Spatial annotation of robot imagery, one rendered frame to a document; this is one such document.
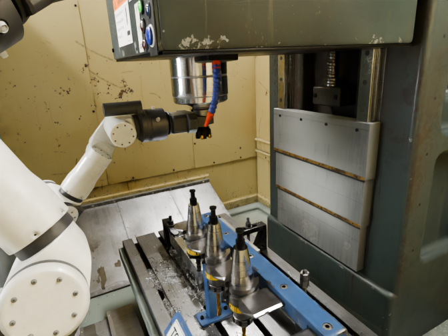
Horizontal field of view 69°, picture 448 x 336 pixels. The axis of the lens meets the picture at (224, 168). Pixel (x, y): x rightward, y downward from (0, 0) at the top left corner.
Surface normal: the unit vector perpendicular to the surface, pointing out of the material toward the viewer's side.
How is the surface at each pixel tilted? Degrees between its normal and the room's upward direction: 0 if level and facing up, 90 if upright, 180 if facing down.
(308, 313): 0
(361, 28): 90
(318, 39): 90
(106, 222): 24
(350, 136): 90
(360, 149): 90
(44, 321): 78
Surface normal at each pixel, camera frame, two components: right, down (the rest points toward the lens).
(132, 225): 0.14, -0.74
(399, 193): -0.89, 0.18
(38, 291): 0.45, 0.04
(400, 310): 0.46, 0.25
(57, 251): 0.68, -0.19
